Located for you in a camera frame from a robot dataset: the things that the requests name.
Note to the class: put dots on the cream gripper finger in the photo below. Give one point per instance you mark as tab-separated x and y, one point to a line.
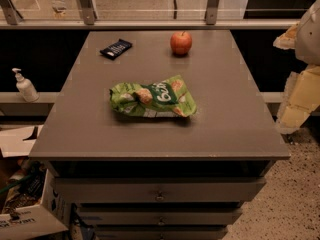
300	98
287	40

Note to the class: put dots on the green chip bag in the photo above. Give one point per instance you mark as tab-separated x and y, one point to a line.
167	98

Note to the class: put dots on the dark blue rxbar wrapper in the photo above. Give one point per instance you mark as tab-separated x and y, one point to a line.
116	49

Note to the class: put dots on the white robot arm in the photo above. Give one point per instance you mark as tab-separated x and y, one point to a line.
307	42

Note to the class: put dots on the red apple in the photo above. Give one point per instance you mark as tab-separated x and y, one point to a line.
181	42

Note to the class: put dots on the top drawer knob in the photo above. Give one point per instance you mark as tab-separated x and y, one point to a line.
159	197

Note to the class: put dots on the drawer knob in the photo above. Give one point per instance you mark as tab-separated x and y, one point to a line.
159	197
161	222

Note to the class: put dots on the grey drawer cabinet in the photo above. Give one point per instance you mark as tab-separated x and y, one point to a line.
112	166

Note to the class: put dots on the middle drawer knob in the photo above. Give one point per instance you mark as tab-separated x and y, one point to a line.
161	222

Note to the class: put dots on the white pump bottle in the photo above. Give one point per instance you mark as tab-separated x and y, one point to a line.
25	87

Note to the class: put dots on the white cardboard box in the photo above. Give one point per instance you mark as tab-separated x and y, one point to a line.
30	205

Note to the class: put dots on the flat white cardboard sheet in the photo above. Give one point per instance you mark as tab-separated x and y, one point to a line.
18	142

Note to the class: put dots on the metal railing post right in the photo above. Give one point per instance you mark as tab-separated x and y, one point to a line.
211	12

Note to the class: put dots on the metal railing post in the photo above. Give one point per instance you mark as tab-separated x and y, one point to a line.
211	12
88	11
12	16

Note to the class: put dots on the metal railing post far left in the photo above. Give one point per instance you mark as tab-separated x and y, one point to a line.
12	16

